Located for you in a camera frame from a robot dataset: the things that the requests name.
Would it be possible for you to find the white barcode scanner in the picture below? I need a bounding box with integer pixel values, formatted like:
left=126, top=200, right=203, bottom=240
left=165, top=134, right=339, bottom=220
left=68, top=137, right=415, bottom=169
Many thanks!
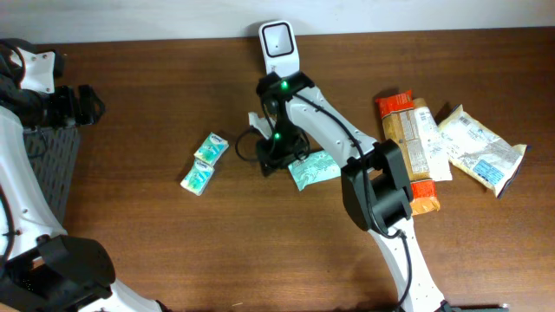
left=258, top=20, right=300, bottom=77

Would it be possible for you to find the grey plastic mesh basket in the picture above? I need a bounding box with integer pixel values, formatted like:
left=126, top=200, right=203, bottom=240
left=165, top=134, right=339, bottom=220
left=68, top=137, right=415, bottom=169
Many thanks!
left=23, top=128, right=81, bottom=224

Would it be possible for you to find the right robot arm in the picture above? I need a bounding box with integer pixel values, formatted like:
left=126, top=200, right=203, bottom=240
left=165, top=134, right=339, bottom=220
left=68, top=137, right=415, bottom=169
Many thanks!
left=256, top=72, right=452, bottom=311

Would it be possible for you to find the orange spaghetti packet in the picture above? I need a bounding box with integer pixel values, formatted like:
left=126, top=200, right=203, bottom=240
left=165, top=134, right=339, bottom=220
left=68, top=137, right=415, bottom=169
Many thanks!
left=375, top=90, right=441, bottom=216

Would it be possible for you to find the teal wet wipes pack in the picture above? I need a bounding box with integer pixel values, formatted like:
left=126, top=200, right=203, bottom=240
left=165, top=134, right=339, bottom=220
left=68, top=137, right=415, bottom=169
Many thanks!
left=288, top=151, right=341, bottom=191

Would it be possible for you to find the white bamboo print tube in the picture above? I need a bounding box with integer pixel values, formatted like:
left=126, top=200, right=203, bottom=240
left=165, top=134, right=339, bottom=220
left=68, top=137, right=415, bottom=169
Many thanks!
left=413, top=98, right=453, bottom=182

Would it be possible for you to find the teal tissue pack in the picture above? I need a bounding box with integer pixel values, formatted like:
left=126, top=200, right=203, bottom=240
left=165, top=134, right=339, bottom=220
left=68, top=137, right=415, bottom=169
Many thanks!
left=194, top=133, right=229, bottom=166
left=180, top=159, right=214, bottom=196

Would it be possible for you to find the cream snack bag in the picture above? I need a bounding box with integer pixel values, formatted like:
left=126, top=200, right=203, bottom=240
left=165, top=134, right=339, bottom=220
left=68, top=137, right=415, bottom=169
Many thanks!
left=438, top=105, right=528, bottom=198

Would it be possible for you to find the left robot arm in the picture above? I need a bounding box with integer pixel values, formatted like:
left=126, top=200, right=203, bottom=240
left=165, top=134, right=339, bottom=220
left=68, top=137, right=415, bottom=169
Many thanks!
left=1, top=38, right=166, bottom=312

